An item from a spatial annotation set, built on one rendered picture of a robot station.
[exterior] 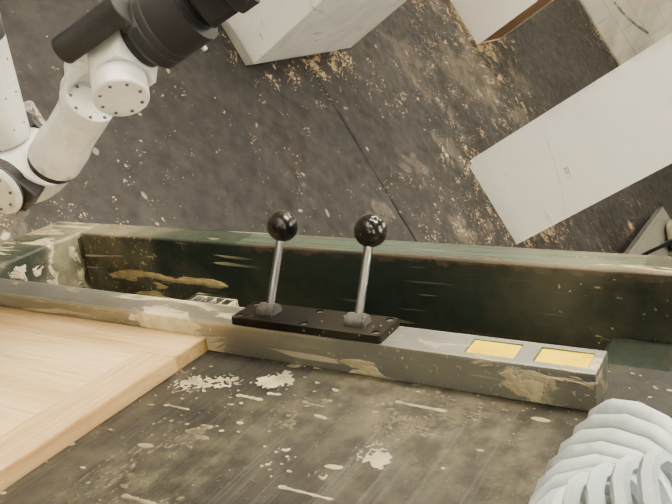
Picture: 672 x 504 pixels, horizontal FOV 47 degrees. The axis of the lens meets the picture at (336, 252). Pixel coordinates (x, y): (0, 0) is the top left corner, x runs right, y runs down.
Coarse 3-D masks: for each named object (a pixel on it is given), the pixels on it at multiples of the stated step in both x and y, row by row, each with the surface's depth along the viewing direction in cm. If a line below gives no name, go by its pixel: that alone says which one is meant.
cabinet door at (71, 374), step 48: (0, 336) 103; (48, 336) 101; (96, 336) 99; (144, 336) 97; (192, 336) 95; (0, 384) 89; (48, 384) 88; (96, 384) 85; (144, 384) 86; (0, 432) 78; (48, 432) 76; (0, 480) 71
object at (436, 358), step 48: (0, 288) 116; (48, 288) 113; (240, 336) 91; (288, 336) 87; (432, 336) 82; (480, 336) 80; (432, 384) 79; (480, 384) 76; (528, 384) 74; (576, 384) 71
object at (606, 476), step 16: (608, 464) 27; (624, 464) 25; (640, 464) 25; (656, 464) 25; (576, 480) 27; (592, 480) 26; (608, 480) 26; (624, 480) 25; (640, 480) 24; (656, 480) 24; (560, 496) 27; (576, 496) 26; (592, 496) 25; (624, 496) 24; (640, 496) 24; (656, 496) 24
